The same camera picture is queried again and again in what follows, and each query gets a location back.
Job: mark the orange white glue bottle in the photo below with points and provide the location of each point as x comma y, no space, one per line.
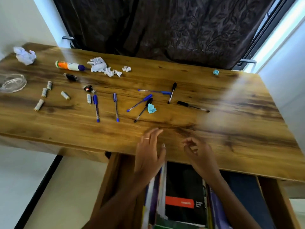
69,66

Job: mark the white paper ball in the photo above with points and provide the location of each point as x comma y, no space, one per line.
25,56

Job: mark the black lighter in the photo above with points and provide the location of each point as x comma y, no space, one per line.
71,77

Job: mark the wooden drawer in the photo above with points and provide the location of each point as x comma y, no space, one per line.
114,169

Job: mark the black capped ballpoint pen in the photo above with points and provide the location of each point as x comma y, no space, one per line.
174,86
150,101
183,103

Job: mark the tiny teal paper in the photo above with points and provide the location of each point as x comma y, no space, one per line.
216,72

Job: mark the dark brown leaf-patterned curtain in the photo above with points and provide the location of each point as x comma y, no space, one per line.
166,26

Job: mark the person's right forearm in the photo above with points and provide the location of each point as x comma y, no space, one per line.
231,205

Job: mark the purple yellow thick book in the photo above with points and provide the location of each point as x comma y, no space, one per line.
218,212

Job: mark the black baseboard strip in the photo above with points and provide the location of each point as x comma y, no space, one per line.
38,191

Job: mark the person's right hand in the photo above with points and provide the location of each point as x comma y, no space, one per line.
203,162

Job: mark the large white paper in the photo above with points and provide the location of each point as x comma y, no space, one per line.
97,64

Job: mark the clear glass ashtray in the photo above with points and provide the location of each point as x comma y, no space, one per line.
21,79

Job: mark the small black white object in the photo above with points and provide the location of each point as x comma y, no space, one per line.
88,88

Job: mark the white cylindrical battery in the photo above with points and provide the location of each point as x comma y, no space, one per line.
65,95
38,105
49,85
44,92
89,99

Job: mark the green cyclist cover notebook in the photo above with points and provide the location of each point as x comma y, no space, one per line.
171,224

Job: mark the person's left hand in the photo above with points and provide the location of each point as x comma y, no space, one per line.
147,162

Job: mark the person's left forearm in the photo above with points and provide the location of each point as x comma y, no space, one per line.
114,207

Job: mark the black window frame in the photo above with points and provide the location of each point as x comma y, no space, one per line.
269,26

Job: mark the twisted white paper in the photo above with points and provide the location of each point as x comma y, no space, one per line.
110,72

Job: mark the small white paper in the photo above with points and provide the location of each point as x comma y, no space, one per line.
126,68

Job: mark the black spiral notebook red label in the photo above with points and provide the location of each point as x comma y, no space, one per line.
183,183

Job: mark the small dark blue book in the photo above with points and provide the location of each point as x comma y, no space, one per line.
247,195

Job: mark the white purple notebook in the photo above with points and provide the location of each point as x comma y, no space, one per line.
156,195

